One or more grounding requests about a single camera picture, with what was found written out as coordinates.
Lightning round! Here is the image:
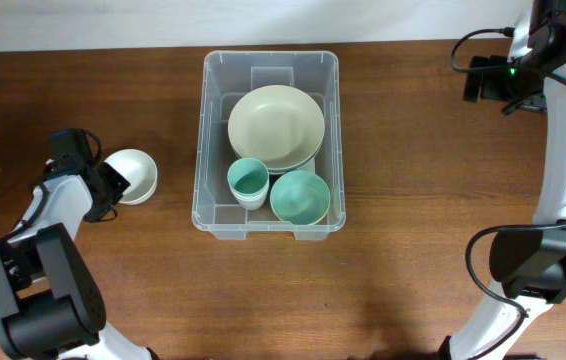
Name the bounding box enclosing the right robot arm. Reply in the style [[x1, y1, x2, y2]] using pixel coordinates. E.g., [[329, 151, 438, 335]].
[[437, 0, 566, 359]]

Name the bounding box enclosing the white label in container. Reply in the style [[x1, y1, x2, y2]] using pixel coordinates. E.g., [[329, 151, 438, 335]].
[[300, 159, 315, 173]]

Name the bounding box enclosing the green cup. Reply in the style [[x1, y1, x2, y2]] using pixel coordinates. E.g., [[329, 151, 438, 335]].
[[227, 158, 269, 197]]

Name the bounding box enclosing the white cup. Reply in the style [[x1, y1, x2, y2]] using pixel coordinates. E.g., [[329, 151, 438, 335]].
[[232, 188, 268, 204]]

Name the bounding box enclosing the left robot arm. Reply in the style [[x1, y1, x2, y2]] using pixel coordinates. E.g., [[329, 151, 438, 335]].
[[0, 128, 156, 360]]

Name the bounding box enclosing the clear plastic storage container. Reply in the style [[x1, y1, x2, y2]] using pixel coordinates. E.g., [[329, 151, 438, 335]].
[[192, 50, 346, 241]]

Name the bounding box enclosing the green bowl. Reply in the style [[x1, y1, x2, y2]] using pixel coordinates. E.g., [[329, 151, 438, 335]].
[[270, 170, 331, 209]]

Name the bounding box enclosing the yellow bowl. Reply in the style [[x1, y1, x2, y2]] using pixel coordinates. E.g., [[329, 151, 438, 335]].
[[272, 200, 329, 225]]

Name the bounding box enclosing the white bowl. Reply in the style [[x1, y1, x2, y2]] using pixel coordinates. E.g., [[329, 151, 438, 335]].
[[105, 149, 158, 205]]

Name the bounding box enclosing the grey translucent cup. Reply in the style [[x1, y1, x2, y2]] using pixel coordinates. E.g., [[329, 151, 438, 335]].
[[239, 199, 265, 211]]

